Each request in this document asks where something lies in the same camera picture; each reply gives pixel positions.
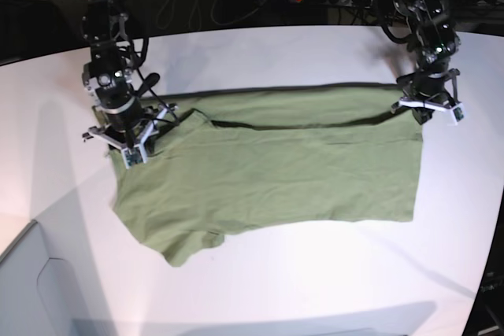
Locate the green T-shirt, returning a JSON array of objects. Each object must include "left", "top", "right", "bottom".
[{"left": 109, "top": 83, "right": 423, "bottom": 267}]

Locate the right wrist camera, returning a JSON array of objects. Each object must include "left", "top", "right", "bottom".
[{"left": 120, "top": 145, "right": 148, "bottom": 169}]

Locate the grey coiled cable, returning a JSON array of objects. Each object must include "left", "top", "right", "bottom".
[{"left": 154, "top": 0, "right": 269, "bottom": 31}]

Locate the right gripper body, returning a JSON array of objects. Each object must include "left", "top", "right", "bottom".
[{"left": 82, "top": 98, "right": 180, "bottom": 149}]

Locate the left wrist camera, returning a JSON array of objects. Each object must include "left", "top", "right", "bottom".
[{"left": 448, "top": 102, "right": 465, "bottom": 126}]

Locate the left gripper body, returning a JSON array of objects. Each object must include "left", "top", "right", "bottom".
[{"left": 391, "top": 68, "right": 461, "bottom": 114}]

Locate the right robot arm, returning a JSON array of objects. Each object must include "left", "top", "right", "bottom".
[{"left": 82, "top": 0, "right": 179, "bottom": 168}]

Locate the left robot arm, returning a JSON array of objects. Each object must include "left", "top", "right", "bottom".
[{"left": 389, "top": 0, "right": 465, "bottom": 125}]

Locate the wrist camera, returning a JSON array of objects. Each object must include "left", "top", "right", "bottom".
[
  {"left": 120, "top": 145, "right": 148, "bottom": 169},
  {"left": 448, "top": 102, "right": 465, "bottom": 126}
]

